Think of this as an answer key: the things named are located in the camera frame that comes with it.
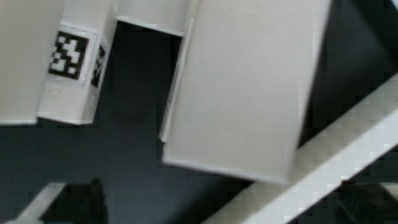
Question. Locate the white U-shaped obstacle frame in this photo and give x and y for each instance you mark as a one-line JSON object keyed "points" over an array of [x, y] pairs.
{"points": [[336, 154]]}

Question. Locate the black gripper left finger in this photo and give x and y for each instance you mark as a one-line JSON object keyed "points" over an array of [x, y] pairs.
{"points": [[68, 204]]}

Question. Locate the white tagged chair leg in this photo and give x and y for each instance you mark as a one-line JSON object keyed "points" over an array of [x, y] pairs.
{"points": [[78, 61]]}

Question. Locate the white chair back part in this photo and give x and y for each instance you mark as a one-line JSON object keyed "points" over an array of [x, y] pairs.
{"points": [[242, 82]]}

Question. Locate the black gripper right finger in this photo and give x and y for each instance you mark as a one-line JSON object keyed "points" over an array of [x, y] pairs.
{"points": [[368, 203]]}

